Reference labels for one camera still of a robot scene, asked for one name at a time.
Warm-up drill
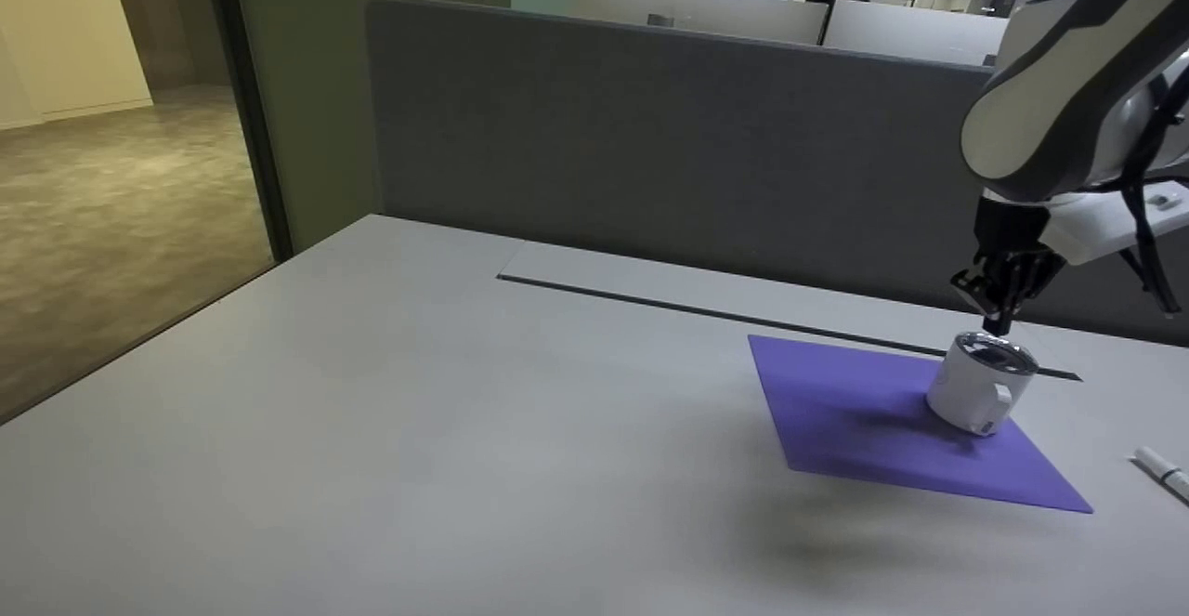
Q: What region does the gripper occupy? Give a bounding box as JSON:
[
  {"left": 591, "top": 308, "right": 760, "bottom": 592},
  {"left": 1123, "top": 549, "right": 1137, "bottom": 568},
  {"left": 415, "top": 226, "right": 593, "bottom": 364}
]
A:
[{"left": 948, "top": 194, "right": 1065, "bottom": 339}]

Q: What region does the thermocup lid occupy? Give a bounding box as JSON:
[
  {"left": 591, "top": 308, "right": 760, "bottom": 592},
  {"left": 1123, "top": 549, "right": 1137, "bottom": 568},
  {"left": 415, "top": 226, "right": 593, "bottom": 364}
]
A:
[{"left": 947, "top": 331, "right": 1039, "bottom": 382}]

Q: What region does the white thermocup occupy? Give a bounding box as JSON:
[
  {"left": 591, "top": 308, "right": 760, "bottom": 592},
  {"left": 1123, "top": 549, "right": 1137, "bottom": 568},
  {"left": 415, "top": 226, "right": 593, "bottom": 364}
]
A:
[{"left": 926, "top": 331, "right": 1039, "bottom": 438}]

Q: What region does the purple mat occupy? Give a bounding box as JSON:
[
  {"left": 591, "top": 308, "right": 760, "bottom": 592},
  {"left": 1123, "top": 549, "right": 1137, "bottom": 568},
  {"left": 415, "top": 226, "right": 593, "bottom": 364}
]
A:
[{"left": 747, "top": 334, "right": 1095, "bottom": 515}]

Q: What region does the white marker pen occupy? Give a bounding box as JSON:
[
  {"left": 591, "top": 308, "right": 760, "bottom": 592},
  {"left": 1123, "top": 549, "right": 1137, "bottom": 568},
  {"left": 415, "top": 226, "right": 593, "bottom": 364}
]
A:
[{"left": 1130, "top": 446, "right": 1189, "bottom": 506}]

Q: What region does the row of white partitions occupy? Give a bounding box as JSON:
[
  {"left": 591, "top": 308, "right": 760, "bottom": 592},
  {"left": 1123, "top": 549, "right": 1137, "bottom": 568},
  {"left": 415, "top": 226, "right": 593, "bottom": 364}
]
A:
[{"left": 567, "top": 0, "right": 1012, "bottom": 68}]

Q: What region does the grey desk partition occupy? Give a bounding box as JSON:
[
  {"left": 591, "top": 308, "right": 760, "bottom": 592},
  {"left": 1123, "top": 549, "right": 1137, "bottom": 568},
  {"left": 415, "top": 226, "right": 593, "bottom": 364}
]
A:
[{"left": 364, "top": 0, "right": 1189, "bottom": 348}]

